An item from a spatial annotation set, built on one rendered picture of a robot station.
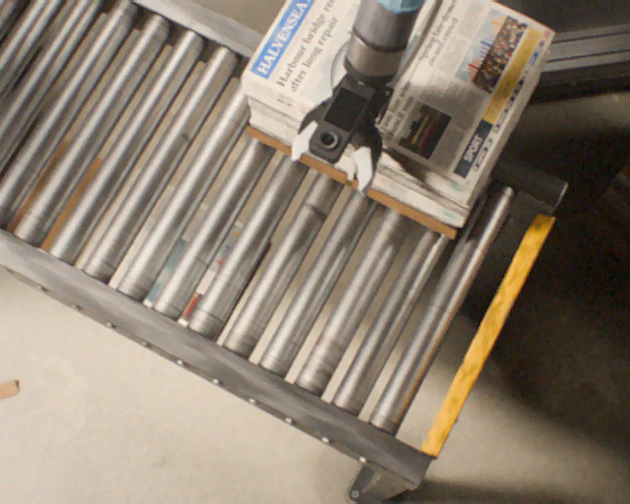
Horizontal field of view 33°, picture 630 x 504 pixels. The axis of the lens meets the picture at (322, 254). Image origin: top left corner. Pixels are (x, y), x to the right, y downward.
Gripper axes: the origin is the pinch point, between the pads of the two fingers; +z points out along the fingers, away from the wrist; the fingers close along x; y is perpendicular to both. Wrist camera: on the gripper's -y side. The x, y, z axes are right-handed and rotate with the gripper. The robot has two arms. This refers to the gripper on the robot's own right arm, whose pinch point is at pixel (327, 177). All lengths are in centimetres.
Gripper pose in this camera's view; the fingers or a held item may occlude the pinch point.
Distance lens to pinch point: 150.2
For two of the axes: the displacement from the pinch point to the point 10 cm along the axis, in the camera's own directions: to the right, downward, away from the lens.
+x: -8.8, -4.5, 1.2
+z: -2.4, 6.5, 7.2
